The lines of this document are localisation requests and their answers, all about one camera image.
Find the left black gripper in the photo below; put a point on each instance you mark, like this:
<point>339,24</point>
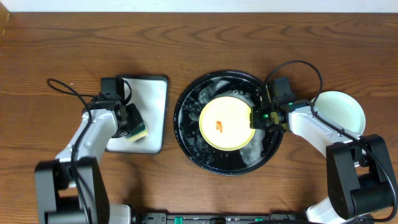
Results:
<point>134,118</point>

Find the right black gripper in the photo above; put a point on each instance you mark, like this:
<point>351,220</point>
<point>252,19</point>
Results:
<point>256,122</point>

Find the green yellow sponge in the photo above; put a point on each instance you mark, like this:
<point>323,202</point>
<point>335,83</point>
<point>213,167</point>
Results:
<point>138,133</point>

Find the yellow plate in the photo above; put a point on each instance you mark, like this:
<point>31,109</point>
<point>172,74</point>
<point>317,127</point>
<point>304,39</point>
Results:
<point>225,123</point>

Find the mint plate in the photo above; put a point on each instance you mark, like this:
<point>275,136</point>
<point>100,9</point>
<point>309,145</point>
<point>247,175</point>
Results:
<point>343,110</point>

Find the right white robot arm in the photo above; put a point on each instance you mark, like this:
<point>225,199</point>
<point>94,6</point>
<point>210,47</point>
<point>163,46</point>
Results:
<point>361,184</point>

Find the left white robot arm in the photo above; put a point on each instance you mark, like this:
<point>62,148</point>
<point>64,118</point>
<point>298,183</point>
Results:
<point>70,188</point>

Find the white rectangular sponge tray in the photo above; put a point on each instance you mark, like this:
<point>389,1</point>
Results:
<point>149,94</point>

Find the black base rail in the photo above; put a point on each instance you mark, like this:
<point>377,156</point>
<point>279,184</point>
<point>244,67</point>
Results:
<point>170,218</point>

